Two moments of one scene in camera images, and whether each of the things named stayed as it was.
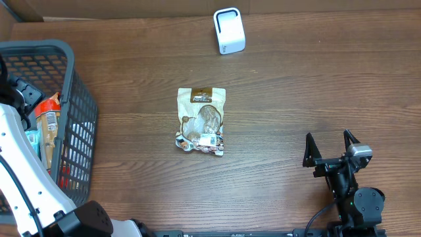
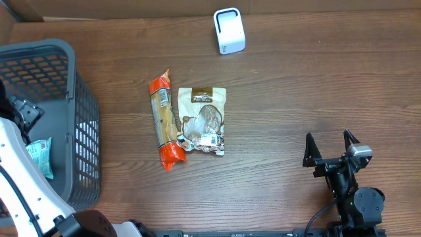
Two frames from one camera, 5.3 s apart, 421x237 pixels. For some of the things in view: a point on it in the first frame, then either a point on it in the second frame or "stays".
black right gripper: [331, 165] stays
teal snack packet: [34, 137] → [41, 151]
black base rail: [325, 232] stays
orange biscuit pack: [47, 114] → [170, 148]
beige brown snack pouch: [200, 111] stays
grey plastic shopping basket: [50, 64] stays
